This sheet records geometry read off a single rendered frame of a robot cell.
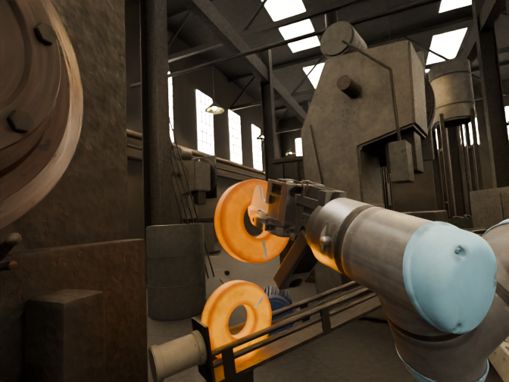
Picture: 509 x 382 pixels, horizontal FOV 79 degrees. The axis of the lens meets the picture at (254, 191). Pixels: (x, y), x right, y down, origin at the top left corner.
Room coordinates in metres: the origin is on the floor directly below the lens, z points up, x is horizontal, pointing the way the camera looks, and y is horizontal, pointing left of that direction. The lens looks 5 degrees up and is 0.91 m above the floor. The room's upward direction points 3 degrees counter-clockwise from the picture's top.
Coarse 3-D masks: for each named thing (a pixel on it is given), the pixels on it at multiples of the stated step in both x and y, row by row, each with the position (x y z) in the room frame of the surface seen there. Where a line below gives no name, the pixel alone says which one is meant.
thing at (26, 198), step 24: (48, 0) 0.45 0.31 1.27; (72, 48) 0.49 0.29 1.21; (72, 72) 0.49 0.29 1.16; (72, 96) 0.49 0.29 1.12; (72, 120) 0.49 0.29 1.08; (72, 144) 0.49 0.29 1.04; (48, 168) 0.46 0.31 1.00; (24, 192) 0.43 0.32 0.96; (48, 192) 0.46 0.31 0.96; (0, 216) 0.40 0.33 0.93
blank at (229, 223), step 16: (240, 192) 0.55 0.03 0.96; (224, 208) 0.53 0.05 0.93; (240, 208) 0.55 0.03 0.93; (224, 224) 0.53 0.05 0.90; (240, 224) 0.54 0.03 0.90; (224, 240) 0.53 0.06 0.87; (240, 240) 0.54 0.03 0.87; (256, 240) 0.56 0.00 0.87; (272, 240) 0.58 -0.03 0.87; (288, 240) 0.60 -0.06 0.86; (240, 256) 0.54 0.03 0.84; (256, 256) 0.56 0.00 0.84; (272, 256) 0.57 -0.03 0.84
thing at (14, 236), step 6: (12, 234) 0.33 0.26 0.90; (18, 234) 0.34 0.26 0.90; (6, 240) 0.33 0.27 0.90; (12, 240) 0.33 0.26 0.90; (18, 240) 0.33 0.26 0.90; (0, 246) 0.35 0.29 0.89; (6, 246) 0.34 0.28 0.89; (12, 246) 0.36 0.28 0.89; (0, 252) 0.36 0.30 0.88; (6, 252) 0.40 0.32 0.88; (0, 258) 0.45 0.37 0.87; (0, 264) 0.33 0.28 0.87; (6, 264) 0.33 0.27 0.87; (12, 264) 0.33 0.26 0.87; (0, 270) 0.33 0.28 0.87; (6, 270) 0.33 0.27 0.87
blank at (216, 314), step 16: (224, 288) 0.62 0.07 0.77; (240, 288) 0.63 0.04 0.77; (256, 288) 0.65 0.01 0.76; (208, 304) 0.61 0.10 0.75; (224, 304) 0.61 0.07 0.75; (240, 304) 0.63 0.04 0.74; (256, 304) 0.65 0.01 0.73; (208, 320) 0.59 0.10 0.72; (224, 320) 0.61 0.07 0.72; (256, 320) 0.65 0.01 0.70; (224, 336) 0.61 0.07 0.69; (240, 336) 0.64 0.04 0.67; (256, 352) 0.65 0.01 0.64
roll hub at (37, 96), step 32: (0, 0) 0.33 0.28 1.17; (32, 0) 0.35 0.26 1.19; (0, 32) 0.33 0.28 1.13; (32, 32) 0.35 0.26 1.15; (0, 64) 0.33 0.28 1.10; (32, 64) 0.35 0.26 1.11; (0, 96) 0.33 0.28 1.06; (32, 96) 0.35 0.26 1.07; (0, 128) 0.32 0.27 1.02; (32, 128) 0.35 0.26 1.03
